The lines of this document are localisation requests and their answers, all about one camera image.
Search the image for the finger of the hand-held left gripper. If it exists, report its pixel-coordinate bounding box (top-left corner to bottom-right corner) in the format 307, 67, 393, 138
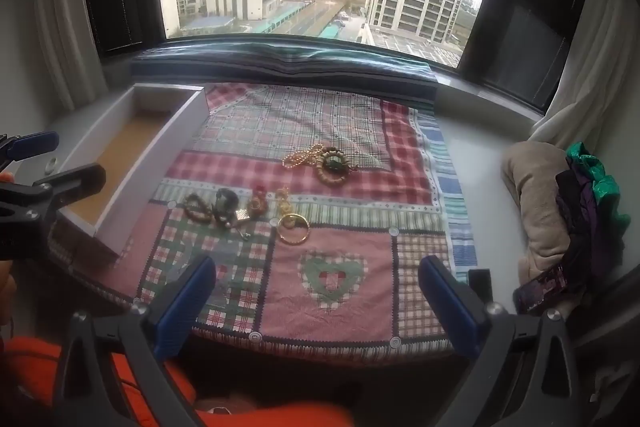
0, 131, 60, 168
31, 163, 107, 208

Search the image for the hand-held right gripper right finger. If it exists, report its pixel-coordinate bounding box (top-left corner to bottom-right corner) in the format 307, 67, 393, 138
419, 255, 583, 427

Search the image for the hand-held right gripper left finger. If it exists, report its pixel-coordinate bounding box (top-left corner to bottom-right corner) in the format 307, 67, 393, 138
52, 254, 217, 427

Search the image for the white cardboard box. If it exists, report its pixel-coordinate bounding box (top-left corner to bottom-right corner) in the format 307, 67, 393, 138
47, 83, 210, 258

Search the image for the brown bead bracelet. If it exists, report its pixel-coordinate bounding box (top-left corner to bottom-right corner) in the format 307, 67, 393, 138
182, 192, 215, 222

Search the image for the black wrist watch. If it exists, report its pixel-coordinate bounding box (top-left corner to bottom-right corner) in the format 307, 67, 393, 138
214, 188, 242, 225

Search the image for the red bead bracelet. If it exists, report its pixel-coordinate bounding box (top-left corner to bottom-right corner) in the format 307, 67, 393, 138
248, 184, 269, 214

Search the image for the gold bangle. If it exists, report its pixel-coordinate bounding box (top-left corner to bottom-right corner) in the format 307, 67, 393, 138
276, 213, 311, 244

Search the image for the person's left hand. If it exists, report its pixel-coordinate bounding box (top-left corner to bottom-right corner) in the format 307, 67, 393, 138
0, 261, 18, 324

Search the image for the small black block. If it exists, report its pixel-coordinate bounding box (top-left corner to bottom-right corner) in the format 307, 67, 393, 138
469, 269, 494, 303

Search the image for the dark patterned phone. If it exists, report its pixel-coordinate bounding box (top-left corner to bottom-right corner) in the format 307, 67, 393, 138
514, 264, 571, 316

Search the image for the white curtain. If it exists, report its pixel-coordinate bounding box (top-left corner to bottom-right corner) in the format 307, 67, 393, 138
30, 0, 108, 110
529, 0, 640, 158

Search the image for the plaid patchwork blanket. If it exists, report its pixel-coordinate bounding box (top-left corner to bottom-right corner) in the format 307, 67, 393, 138
75, 82, 476, 355

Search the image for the beige cloth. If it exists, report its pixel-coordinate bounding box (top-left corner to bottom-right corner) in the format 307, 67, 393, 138
501, 142, 591, 289

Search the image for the orange clothing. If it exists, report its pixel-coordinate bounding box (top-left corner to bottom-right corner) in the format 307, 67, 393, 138
0, 334, 353, 427

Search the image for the dark purple cloth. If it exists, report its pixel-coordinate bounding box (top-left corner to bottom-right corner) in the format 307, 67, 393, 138
555, 167, 626, 294

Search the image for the green shiny cloth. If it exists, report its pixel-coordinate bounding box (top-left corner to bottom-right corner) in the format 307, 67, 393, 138
565, 141, 632, 229

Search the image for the wooden bead bracelet green stone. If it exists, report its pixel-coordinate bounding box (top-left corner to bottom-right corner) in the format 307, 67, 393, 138
315, 148, 357, 184

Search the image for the gold bead necklace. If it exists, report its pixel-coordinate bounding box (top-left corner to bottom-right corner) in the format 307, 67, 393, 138
281, 144, 325, 168

